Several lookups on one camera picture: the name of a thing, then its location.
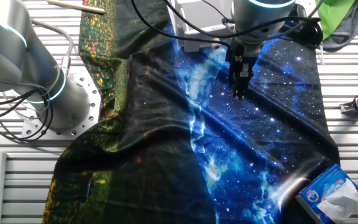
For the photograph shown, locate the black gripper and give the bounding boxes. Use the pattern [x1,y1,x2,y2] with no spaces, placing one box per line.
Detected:
[225,39,262,100]

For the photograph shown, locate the white plastic drawer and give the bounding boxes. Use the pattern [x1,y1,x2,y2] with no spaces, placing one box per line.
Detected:
[176,0,233,53]

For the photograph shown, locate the thin white stick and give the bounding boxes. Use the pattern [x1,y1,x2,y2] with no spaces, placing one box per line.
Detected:
[319,39,325,66]

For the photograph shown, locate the galaxy and meadow print cloth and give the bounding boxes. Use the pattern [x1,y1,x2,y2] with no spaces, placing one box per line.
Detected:
[41,0,341,224]

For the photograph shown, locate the green cloth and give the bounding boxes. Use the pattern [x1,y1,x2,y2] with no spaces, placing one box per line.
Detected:
[314,0,357,41]

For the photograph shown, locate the grey cloth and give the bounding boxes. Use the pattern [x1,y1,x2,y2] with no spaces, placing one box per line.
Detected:
[320,0,358,53]

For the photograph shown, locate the blue tissue pack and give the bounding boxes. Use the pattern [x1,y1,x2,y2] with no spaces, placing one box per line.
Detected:
[295,164,358,224]

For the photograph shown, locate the wooden stick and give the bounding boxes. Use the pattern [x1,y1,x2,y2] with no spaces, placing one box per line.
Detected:
[46,0,107,15]

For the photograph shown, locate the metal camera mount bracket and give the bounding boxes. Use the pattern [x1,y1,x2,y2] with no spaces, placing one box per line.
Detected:
[339,101,358,118]

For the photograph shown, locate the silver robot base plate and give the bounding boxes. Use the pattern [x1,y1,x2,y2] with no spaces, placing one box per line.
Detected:
[21,72,101,141]

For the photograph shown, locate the grey cable with metal connector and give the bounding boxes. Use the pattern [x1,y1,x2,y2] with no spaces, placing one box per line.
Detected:
[31,18,75,76]

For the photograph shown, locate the black cable bundle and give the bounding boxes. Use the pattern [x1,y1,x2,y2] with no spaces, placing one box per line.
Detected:
[0,89,55,144]

